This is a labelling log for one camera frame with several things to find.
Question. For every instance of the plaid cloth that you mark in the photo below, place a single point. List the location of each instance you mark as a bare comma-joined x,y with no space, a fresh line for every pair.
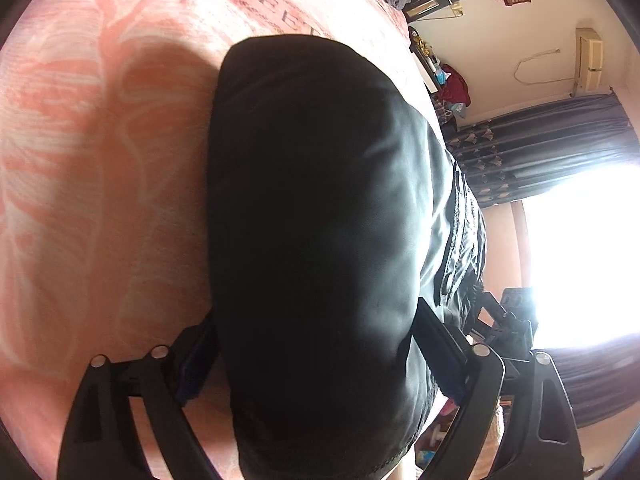
445,117

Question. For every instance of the black nightstand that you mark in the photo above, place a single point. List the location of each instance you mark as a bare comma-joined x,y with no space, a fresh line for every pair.
428,64

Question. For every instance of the pink bed with sheet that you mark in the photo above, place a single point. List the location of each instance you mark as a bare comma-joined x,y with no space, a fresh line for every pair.
104,113

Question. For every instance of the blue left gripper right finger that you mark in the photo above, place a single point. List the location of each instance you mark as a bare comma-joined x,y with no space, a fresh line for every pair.
441,352

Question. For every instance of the wall air conditioner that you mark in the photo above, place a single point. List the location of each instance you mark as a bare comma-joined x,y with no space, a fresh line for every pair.
589,60

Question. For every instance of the black quilted pants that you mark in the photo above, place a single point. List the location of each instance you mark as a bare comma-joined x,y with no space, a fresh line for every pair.
333,209

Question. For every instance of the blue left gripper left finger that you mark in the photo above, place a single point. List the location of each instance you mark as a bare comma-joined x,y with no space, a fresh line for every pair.
195,352

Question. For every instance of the dark patterned curtain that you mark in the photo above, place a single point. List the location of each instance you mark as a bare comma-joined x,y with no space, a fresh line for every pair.
526,153

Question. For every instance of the dark red clothes pile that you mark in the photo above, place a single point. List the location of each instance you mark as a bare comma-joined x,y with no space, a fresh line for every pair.
454,90

